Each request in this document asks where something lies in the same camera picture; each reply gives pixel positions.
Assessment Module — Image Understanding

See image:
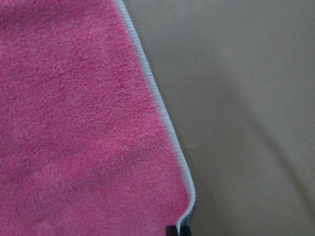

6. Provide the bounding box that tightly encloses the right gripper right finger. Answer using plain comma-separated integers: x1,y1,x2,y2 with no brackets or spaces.
179,225,191,236

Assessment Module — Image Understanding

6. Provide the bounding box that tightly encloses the pink microfiber towel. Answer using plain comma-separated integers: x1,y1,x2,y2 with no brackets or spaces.
0,0,195,236

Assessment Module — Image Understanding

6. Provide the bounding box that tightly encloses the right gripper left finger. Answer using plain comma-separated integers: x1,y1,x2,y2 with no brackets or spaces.
165,225,177,236

